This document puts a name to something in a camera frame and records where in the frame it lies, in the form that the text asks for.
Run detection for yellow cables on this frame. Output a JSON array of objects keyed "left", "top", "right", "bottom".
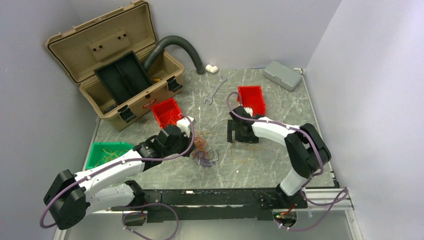
[{"left": 99, "top": 145, "right": 257, "bottom": 165}]

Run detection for purple cables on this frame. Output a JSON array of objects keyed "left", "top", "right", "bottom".
[{"left": 191, "top": 148, "right": 221, "bottom": 169}]

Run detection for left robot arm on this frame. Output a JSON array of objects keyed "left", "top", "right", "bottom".
[{"left": 39, "top": 125, "right": 196, "bottom": 230}]

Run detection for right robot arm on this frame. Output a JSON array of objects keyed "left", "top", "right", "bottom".
[{"left": 229, "top": 106, "right": 332, "bottom": 208}]

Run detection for steel open-end wrench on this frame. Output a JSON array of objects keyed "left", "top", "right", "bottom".
[{"left": 203, "top": 76, "right": 228, "bottom": 105}]

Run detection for red bin right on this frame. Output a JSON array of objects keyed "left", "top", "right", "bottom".
[{"left": 237, "top": 85, "right": 267, "bottom": 116}]

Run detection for white pipe fitting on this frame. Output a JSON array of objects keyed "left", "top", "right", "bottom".
[{"left": 205, "top": 64, "right": 219, "bottom": 74}]

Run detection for red bin near toolbox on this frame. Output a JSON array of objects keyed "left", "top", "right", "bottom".
[{"left": 151, "top": 97, "right": 182, "bottom": 129}]

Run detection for grey plastic case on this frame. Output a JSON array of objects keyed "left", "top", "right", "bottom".
[{"left": 263, "top": 60, "right": 302, "bottom": 92}]

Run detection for black toolbox tray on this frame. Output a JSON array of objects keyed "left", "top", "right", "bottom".
[{"left": 94, "top": 51, "right": 153, "bottom": 105}]

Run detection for green plastic bin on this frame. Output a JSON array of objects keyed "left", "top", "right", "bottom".
[{"left": 85, "top": 142, "right": 134, "bottom": 170}]

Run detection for tan open toolbox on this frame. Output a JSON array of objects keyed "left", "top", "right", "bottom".
[{"left": 45, "top": 0, "right": 184, "bottom": 131}]

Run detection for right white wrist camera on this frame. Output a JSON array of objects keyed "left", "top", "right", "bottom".
[{"left": 243, "top": 107, "right": 254, "bottom": 118}]

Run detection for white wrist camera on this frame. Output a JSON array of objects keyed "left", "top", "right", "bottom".
[
  {"left": 243, "top": 107, "right": 254, "bottom": 118},
  {"left": 176, "top": 116, "right": 196, "bottom": 137}
]

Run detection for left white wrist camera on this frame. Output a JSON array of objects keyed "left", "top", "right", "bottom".
[{"left": 176, "top": 116, "right": 196, "bottom": 137}]

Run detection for black aluminium base frame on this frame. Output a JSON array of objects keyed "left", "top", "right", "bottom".
[{"left": 59, "top": 181, "right": 352, "bottom": 229}]

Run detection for black corrugated hose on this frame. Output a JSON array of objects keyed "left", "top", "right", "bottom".
[{"left": 143, "top": 35, "right": 207, "bottom": 75}]

